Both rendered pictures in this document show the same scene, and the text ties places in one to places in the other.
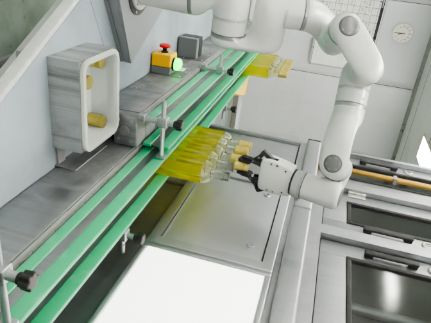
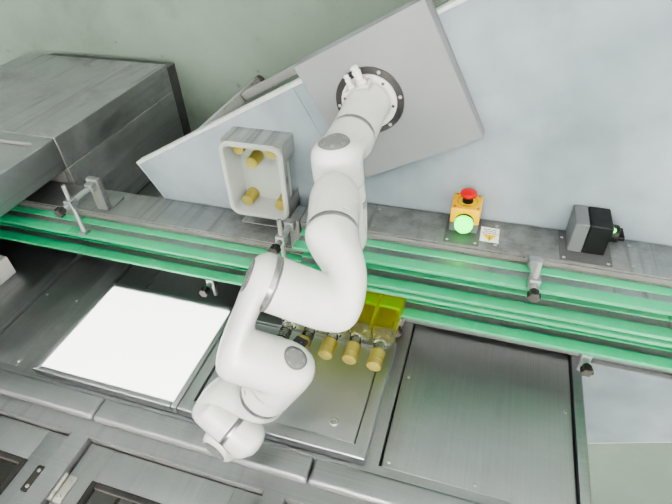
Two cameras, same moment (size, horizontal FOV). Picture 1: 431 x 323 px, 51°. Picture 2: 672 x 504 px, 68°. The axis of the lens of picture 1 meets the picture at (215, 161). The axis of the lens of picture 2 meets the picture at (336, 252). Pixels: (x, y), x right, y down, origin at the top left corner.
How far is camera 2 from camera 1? 160 cm
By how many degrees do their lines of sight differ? 78
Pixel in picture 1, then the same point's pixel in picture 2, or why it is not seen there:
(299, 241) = not seen: hidden behind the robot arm
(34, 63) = (219, 126)
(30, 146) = (219, 181)
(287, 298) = (140, 420)
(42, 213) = (180, 218)
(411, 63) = not seen: outside the picture
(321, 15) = (315, 248)
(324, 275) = (188, 482)
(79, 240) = (154, 243)
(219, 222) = not seen: hidden behind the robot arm
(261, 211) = (294, 411)
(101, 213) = (187, 247)
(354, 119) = (227, 396)
